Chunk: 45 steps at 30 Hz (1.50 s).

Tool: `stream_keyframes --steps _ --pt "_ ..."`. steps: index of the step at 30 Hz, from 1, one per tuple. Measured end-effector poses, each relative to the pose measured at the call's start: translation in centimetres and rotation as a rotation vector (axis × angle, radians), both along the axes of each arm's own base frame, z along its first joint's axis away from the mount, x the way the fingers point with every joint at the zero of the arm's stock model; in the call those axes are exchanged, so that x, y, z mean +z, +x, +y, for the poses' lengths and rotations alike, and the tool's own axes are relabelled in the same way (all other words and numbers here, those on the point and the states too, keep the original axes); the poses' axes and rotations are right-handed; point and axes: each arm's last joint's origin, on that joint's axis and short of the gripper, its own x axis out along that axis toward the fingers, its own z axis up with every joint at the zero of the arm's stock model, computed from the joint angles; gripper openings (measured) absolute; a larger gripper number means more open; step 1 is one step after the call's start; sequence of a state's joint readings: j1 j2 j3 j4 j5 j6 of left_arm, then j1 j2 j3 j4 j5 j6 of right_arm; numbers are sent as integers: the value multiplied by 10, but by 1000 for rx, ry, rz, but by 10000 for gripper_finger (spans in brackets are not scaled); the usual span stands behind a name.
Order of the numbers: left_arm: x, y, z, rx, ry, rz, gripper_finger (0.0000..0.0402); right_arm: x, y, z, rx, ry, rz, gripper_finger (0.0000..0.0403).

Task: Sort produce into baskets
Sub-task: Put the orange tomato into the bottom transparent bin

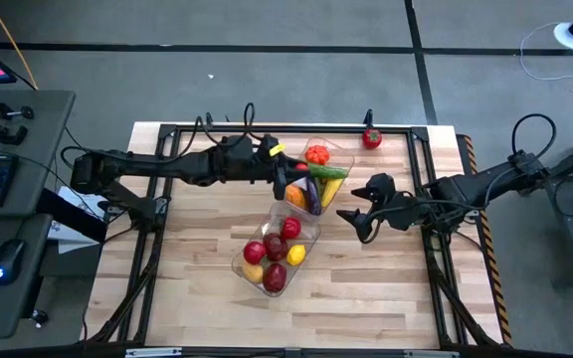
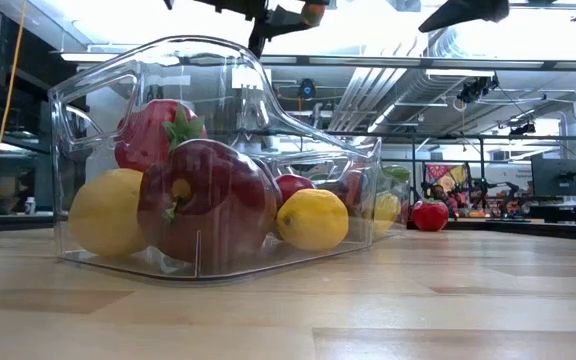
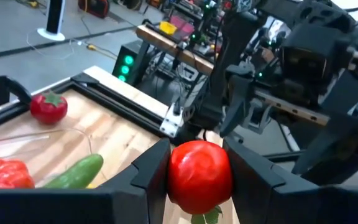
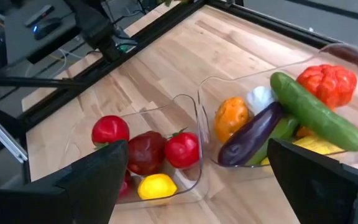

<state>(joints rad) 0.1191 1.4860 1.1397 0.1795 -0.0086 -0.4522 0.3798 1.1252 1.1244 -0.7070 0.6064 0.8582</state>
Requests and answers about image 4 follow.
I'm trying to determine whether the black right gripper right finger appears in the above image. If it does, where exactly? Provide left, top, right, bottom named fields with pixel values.
left=267, top=138, right=358, bottom=224

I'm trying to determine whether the dark red bell pepper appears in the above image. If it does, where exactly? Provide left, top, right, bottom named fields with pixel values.
left=127, top=130, right=168, bottom=176

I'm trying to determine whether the clear plastic bin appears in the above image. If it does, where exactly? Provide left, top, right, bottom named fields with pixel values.
left=71, top=93, right=211, bottom=205
left=196, top=42, right=358, bottom=175

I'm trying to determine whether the silver metal bracket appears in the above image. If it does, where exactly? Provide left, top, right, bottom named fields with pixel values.
left=0, top=113, right=29, bottom=164

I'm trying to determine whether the yellow corn cob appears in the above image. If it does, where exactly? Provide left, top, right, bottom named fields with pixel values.
left=259, top=135, right=345, bottom=166

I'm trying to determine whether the red tomato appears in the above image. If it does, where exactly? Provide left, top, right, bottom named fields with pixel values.
left=91, top=114, right=131, bottom=149
left=165, top=128, right=200, bottom=170

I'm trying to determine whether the purple eggplant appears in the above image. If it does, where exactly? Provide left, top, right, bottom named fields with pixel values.
left=218, top=101, right=287, bottom=167

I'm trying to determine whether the black computer mouse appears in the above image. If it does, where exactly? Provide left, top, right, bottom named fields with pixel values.
left=32, top=17, right=63, bottom=40

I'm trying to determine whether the white garlic bulb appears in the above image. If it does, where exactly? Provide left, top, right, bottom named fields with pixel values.
left=246, top=86, right=278, bottom=116

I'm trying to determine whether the dark flat device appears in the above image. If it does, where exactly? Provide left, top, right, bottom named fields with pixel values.
left=24, top=4, right=55, bottom=28

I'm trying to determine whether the yellow lemon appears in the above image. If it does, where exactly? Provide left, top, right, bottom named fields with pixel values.
left=137, top=173, right=178, bottom=200

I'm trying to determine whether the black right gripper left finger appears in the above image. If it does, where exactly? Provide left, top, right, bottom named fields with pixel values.
left=0, top=139, right=129, bottom=224

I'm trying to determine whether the orange carrot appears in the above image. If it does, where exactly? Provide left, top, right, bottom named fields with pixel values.
left=295, top=125, right=316, bottom=139

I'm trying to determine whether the dark grey desk top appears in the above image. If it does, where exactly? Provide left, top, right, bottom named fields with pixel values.
left=4, top=0, right=85, bottom=67

